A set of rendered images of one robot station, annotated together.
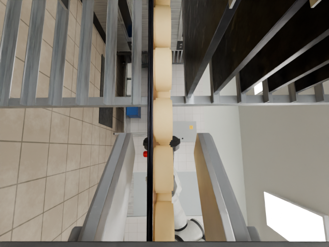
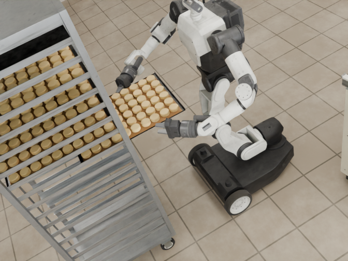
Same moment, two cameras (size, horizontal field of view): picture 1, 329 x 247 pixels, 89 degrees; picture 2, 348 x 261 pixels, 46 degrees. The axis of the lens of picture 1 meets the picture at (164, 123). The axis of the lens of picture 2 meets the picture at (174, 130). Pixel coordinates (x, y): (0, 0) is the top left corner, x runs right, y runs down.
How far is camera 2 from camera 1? 2.01 m
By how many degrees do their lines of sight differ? 48
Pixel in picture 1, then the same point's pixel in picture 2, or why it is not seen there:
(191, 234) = (159, 35)
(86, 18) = not seen: hidden behind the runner
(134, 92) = not seen: hidden behind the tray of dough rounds
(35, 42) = (97, 165)
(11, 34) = (98, 176)
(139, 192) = not seen: outside the picture
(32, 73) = (113, 156)
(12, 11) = (86, 183)
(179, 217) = (153, 45)
